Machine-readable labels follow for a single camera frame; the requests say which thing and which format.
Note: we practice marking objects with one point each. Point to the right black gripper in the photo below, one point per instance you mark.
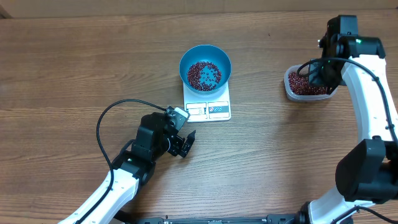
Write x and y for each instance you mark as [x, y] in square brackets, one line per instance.
[314, 78]

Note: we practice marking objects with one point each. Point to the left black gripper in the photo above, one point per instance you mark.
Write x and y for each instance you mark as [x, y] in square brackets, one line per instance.
[175, 146]

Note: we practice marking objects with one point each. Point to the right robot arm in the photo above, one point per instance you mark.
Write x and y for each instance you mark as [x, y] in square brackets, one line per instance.
[367, 175]

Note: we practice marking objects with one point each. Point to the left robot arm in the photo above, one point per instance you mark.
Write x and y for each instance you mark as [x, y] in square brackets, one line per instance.
[132, 169]

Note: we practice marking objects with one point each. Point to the white digital kitchen scale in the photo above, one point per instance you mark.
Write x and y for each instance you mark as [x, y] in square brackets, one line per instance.
[204, 107]

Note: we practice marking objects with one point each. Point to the beans in blue bowl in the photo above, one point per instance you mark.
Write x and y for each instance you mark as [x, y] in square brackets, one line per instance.
[204, 76]

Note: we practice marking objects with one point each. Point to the blue bowl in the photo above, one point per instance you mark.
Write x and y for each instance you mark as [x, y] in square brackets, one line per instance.
[205, 53]

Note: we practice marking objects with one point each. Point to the red adzuki beans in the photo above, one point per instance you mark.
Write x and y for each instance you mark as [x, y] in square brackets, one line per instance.
[300, 86]

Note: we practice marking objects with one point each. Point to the clear plastic container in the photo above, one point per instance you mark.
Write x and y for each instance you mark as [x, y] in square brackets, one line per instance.
[301, 98]

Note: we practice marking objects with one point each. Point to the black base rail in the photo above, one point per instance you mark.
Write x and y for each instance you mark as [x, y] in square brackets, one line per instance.
[214, 220]

